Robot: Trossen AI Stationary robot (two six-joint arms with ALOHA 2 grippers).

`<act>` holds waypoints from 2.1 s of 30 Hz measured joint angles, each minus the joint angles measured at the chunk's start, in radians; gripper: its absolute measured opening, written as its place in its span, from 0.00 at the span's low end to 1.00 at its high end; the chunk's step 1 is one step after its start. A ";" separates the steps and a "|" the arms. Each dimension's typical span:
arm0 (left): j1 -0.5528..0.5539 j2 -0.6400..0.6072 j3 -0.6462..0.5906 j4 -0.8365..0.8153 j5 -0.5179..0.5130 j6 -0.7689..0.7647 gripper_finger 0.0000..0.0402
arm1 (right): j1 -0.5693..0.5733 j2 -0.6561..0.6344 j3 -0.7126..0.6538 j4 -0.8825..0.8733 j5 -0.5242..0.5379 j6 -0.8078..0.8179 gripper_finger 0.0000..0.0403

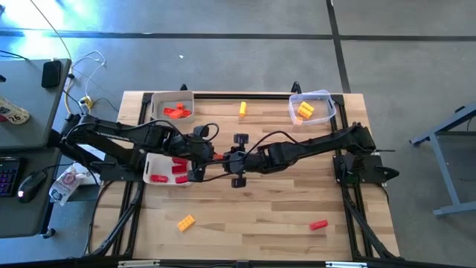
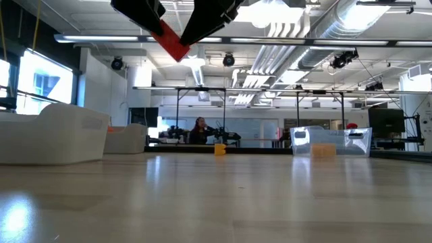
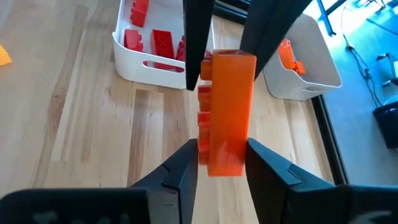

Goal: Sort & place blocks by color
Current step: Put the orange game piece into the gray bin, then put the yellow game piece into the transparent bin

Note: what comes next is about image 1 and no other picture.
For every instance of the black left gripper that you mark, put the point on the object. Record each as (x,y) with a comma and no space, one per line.
(189,149)

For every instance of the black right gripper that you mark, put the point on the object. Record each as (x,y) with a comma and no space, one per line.
(249,164)

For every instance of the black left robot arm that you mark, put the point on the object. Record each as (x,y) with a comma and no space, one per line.
(122,136)

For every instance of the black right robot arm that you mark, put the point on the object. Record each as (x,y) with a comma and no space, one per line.
(327,141)

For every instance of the white plastic bin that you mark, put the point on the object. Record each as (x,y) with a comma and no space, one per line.
(156,165)

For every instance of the grey plastic bin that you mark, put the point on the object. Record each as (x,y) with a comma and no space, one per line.
(173,97)

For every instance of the clear plastic bin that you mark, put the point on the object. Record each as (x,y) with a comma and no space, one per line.
(323,115)

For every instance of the yellow power plug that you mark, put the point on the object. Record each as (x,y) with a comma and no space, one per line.
(86,101)

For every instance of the white printed snack bag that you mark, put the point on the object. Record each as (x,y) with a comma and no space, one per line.
(67,184)

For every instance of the black desk caster wheel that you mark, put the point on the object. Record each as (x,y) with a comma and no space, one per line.
(48,233)

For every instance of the black phone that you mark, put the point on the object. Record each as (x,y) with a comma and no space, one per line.
(51,73)

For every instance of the black computer mouse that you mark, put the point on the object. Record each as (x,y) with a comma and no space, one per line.
(31,186)

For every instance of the grey office desk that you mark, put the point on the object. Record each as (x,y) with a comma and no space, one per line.
(29,97)

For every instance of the black backlit keyboard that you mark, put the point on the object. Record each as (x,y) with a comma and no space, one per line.
(9,176)

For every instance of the white number tag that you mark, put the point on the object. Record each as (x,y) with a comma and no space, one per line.
(13,111)

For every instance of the grey metal stand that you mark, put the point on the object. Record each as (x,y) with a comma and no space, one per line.
(444,171)

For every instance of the black metal table frame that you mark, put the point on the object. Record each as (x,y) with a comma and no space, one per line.
(260,96)

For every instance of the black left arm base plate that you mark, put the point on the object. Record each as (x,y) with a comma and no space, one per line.
(115,174)

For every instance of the silver metal bracket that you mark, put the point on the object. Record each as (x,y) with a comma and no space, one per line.
(137,264)
(346,264)

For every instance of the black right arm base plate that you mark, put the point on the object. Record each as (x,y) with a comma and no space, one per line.
(372,173)

